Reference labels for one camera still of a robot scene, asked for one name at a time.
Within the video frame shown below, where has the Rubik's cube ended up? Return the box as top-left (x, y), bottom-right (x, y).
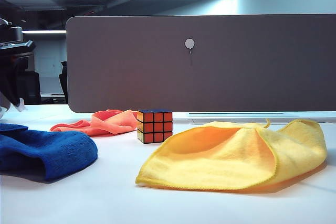
top-left (136, 109), bottom-right (173, 145)

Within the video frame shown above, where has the grey desk partition panel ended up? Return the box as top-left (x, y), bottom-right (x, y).
top-left (65, 14), bottom-right (336, 114)

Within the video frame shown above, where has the white hexagonal wall hook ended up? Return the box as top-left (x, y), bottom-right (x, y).
top-left (184, 39), bottom-right (195, 66)

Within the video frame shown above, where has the black office chair with headrest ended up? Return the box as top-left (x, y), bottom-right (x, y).
top-left (18, 71), bottom-right (42, 105)

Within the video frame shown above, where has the black chair backrest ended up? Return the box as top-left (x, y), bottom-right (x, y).
top-left (58, 61), bottom-right (68, 104)

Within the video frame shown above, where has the yellow microfiber rag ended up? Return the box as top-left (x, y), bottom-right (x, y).
top-left (135, 118), bottom-right (328, 191)

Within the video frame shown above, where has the short ceiling light strip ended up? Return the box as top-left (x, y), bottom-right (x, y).
top-left (22, 29), bottom-right (67, 35)

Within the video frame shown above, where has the blue microfiber rag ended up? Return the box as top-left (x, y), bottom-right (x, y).
top-left (0, 123), bottom-right (98, 182)

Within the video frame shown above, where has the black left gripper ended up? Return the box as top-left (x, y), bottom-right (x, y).
top-left (0, 18), bottom-right (36, 112)

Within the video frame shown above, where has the orange microfiber rag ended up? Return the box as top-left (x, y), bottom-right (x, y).
top-left (49, 109), bottom-right (139, 137)

